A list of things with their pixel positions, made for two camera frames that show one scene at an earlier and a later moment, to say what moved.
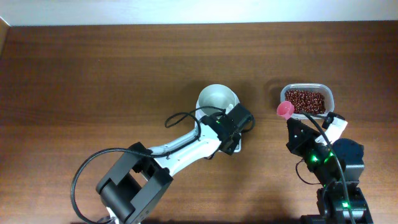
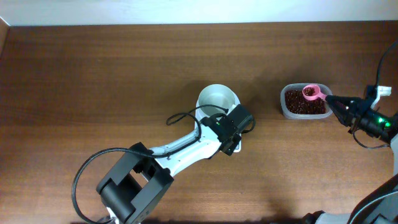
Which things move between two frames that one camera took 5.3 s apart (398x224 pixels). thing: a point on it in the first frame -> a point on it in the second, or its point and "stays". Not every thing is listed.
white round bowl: (217, 95) stays
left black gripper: (235, 142) stays
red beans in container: (310, 101) stays
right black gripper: (296, 143) -> (349, 116)
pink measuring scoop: (286, 109) -> (311, 92)
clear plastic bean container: (316, 87) stays
